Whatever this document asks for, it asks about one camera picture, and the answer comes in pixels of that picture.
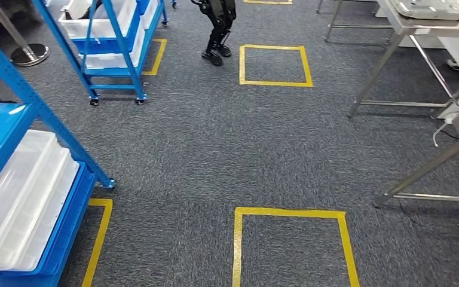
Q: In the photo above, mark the black humanoid robot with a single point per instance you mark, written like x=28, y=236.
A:
x=217, y=23

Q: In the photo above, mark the stamped sheet metal panel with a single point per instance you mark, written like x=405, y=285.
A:
x=427, y=10

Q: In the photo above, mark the blue wheeled shelf rack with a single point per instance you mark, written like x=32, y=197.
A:
x=123, y=51

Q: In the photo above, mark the stainless steel workbench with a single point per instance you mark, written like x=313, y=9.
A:
x=423, y=170

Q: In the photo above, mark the white plastic bin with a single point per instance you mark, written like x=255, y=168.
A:
x=71, y=29
x=43, y=214
x=15, y=190
x=106, y=61

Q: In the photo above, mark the chrome stanchion post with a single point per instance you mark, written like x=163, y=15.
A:
x=29, y=55

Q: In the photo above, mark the blue steel shelf rack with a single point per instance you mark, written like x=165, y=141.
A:
x=55, y=126

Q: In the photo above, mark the stainless steel table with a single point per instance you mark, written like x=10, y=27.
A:
x=411, y=27

